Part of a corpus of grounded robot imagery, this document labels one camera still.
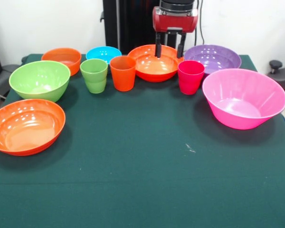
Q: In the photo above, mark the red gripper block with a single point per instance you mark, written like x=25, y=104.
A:
x=175, y=22

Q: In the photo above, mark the wide orange bowl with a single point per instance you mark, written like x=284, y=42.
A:
x=26, y=130
x=154, y=71

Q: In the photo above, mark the orange cup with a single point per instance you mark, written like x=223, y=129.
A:
x=123, y=78

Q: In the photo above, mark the green cup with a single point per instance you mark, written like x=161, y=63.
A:
x=94, y=80

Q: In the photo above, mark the crimson red cup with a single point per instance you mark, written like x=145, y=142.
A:
x=190, y=80

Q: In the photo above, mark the purple bowl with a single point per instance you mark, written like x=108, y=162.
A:
x=213, y=57

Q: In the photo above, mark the small blue bowl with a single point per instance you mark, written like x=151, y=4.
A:
x=102, y=53

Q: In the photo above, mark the large pink bowl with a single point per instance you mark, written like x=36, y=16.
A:
x=244, y=114

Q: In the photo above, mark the small deep orange bowl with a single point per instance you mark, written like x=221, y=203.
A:
x=66, y=58

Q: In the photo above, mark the black round knob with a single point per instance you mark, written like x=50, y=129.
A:
x=275, y=64

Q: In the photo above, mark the dark green tablecloth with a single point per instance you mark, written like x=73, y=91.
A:
x=142, y=178

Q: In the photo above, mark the green bowl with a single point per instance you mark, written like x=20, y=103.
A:
x=38, y=83

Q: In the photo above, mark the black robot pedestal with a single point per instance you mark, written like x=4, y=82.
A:
x=133, y=23

